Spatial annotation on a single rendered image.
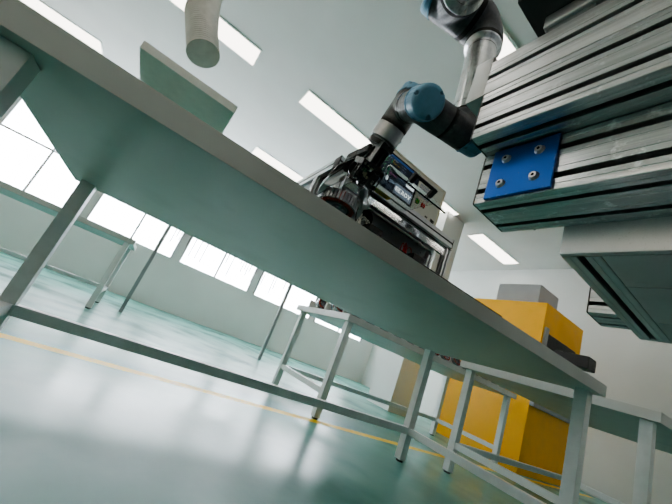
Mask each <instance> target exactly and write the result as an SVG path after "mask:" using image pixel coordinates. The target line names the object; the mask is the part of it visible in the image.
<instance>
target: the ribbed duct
mask: <svg viewBox="0 0 672 504"><path fill-rule="evenodd" d="M222 1H223V0H187V1H186V4H185V8H184V16H185V41H186V54H187V57H188V59H189V60H190V61H191V62H192V63H193V64H195V65H196V66H198V67H201V68H212V67H214V66H216V65H217V64H218V62H219V60H220V50H219V39H218V26H219V16H220V9H221V4H222Z"/></svg>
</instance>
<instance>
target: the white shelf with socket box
mask: <svg viewBox="0 0 672 504"><path fill-rule="evenodd" d="M140 80H141V81H143V82H144V83H146V84H147V85H149V86H150V87H152V88H153V89H155V90H156V91H158V92H159V93H161V94H163V95H164V96H166V97H167V98H169V99H170V100H172V101H173V102H175V103H176V104H178V105H179V106H181V107H182V108H184V109H185V110H187V111H188V112H190V113H191V114H193V115H195V116H196V117H198V118H199V119H201V120H202V121H204V122H205V123H207V124H208V125H210V126H211V127H213V128H214V129H216V130H217V131H219V132H220V133H222V134H223V132H224V130H225V129H226V127H227V125H228V123H229V122H230V120H231V118H232V117H233V115H234V113H235V112H236V110H237V108H238V107H237V106H236V105H235V104H233V103H232V102H230V101H229V100H228V99H226V98H225V97H223V96H222V95H221V94H219V93H218V92H216V91H215V90H214V89H212V88H211V87H209V86H208V85H207V84H205V83H204V82H202V81H201V80H200V79H198V78H197V77H195V76H194V75H192V74H191V73H190V72H188V71H187V70H185V69H184V68H183V67H181V66H180V65H178V64H177V63H176V62H174V61H173V60H171V59H170V58H169V57H167V56H166V55H164V54H163V53H162V52H160V51H159V50H157V49H156V48H155V47H153V46H152V45H150V44H149V43H148V42H146V41H144V42H143V43H142V44H141V46H140Z"/></svg>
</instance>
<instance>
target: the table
mask: <svg viewBox="0 0 672 504"><path fill-rule="evenodd" d="M321 302H322V303H321ZM324 305H326V301H324V300H322V299H318V300H317V301H316V303H315V307H316V306H318V308H315V307H309V306H304V305H298V306H297V310H299V311H301V312H300V314H299V317H298V319H297V322H296V324H295V326H294V329H293V331H292V334H291V336H290V339H289V341H288V343H287V346H286V348H285V351H284V353H283V356H282V358H281V360H280V363H279V365H278V368H277V370H276V373H275V375H274V377H273V380H272V382H271V383H272V384H275V385H278V384H279V382H280V380H281V377H282V375H283V372H284V371H286V372H287V373H289V374H290V375H292V376H293V377H295V378H296V379H298V380H299V381H301V382H303V383H304V384H306V385H307V386H309V387H310V388H312V389H313V390H315V391H316V392H318V396H317V398H319V399H322V400H325V401H326V399H327V397H328V394H329V391H330V388H331V386H334V387H337V388H340V389H343V390H346V391H348V392H351V393H354V394H357V395H360V396H363V397H366V398H369V399H372V400H375V401H378V402H380V403H383V404H386V405H389V406H392V407H395V408H398V409H401V410H404V411H407V410H408V408H407V407H405V406H402V405H399V404H396V403H393V402H390V401H388V400H385V399H382V398H379V397H376V396H373V395H371V394H368V393H365V392H362V391H359V390H356V389H354V388H351V387H348V386H345V385H342V384H339V383H337V382H334V381H333V380H334V377H335V374H336V371H337V369H338V366H339V363H340V360H341V357H342V355H343V352H344V349H345V346H346V343H347V341H348V338H349V335H350V334H352V335H354V336H357V337H359V338H361V339H363V340H366V341H368V342H370V343H372V344H374V345H377V346H379V347H381V348H383V349H386V350H388V351H390V352H392V353H395V354H397V355H399V356H401V357H403V358H406V359H408V360H410V361H412V362H415V363H417V364H419V365H421V361H422V358H423V354H424V351H425V349H423V348H421V347H417V346H415V345H414V344H412V343H410V342H408V341H405V340H403V339H401V338H400V337H398V336H396V335H393V334H391V333H388V331H386V330H384V329H382V328H378V327H376V326H374V325H373V324H371V323H369V322H367V321H364V320H362V319H360V318H359V317H357V316H355V315H353V314H352V315H351V314H348V313H342V312H343V310H342V309H340V308H338V307H336V306H334V305H332V304H331V310H332V311H331V310H326V309H324V307H325V306H324ZM323 306H324V307H323ZM333 308H335V310H336V311H333ZM307 314H308V315H310V316H312V317H314V318H317V319H319V320H321V321H323V322H325V323H328V324H330V325H332V326H334V327H337V328H339V329H341V333H340V336H339V338H338V341H337V344H336V347H335V349H334V352H333V355H332V357H331V360H330V363H329V366H328V368H327V371H326V374H325V377H324V378H322V377H320V376H317V375H314V374H311V373H308V372H305V371H303V370H300V369H297V368H294V367H291V366H288V365H287V362H288V360H289V357H290V355H291V352H292V350H293V347H294V345H295V342H296V340H297V337H298V335H299V333H300V330H301V328H302V325H303V323H304V320H305V318H306V315H307ZM439 355H440V354H436V353H435V355H434V359H433V363H432V366H431V370H432V371H435V372H437V373H439V374H441V375H444V378H443V382H442V385H441V389H440V393H439V397H438V401H437V404H436V408H435V412H434V416H430V415H427V414H425V413H422V412H419V413H418V416H421V417H424V418H427V419H430V420H432V423H431V427H430V431H429V433H430V435H432V436H434V435H435V433H436V429H437V425H438V423H440V424H442V425H444V426H446V427H448V428H450V429H452V426H453V425H451V424H448V423H446V422H444V421H442V420H440V419H439V417H440V413H441V410H442V406H443V402H444V398H445V394H446V390H447V386H448V382H449V379H450V378H452V379H455V380H458V381H461V382H463V381H464V377H465V373H466V369H464V368H461V367H459V366H460V363H461V361H460V360H459V359H456V358H452V357H451V361H452V363H453V364H452V363H450V362H448V361H449V360H450V357H448V356H444V355H440V356H441V358H440V357H438V356H439ZM306 377H308V378H311V379H314V380H317V381H319V382H322V385H321V386H320V385H318V384H316V383H315V382H313V381H311V380H310V379H308V378H306ZM473 386H476V387H479V388H482V389H485V390H488V391H491V392H494V393H498V394H501V395H504V397H503V402H502V406H501V411H500V416H499V421H498V426H497V430H496V435H495V440H494V445H493V444H490V443H488V442H486V441H484V440H482V439H480V438H478V437H476V436H474V435H472V434H469V433H467V432H465V431H463V430H462V435H464V436H466V437H468V438H470V439H472V440H474V441H476V442H478V443H480V444H483V445H485V446H487V447H489V448H491V449H493V450H492V453H494V454H497V455H500V450H501V445H502V440H503V435H504V430H505V425H506V420H507V415H508V410H509V405H510V400H511V398H513V399H516V397H517V394H514V393H512V392H510V391H508V390H506V389H505V388H503V387H501V386H498V385H497V384H495V383H493V382H490V381H488V380H487V379H485V378H483V377H482V378H481V377H479V376H478V375H475V379H474V384H473ZM322 410H323V409H320V408H317V407H313V409H312V412H311V416H312V417H311V418H313V419H315V420H317V419H320V416H321V413H322Z"/></svg>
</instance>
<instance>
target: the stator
mask: <svg viewBox="0 0 672 504"><path fill-rule="evenodd" d="M318 197H319V198H321V199H322V200H324V201H326V202H327V203H329V204H330V205H332V206H333V207H335V208H336V209H338V210H339V211H341V212H342V213H344V214H345V215H347V216H348V217H350V218H352V217H354V216H355V214H356V211H357V209H358V206H359V203H358V201H357V199H356V198H355V197H354V196H353V195H351V194H350V193H348V192H347V191H346V192H345V190H343V191H342V189H339V188H335V187H328V188H327V189H325V191H324V192H322V193H320V194H319V196H318Z"/></svg>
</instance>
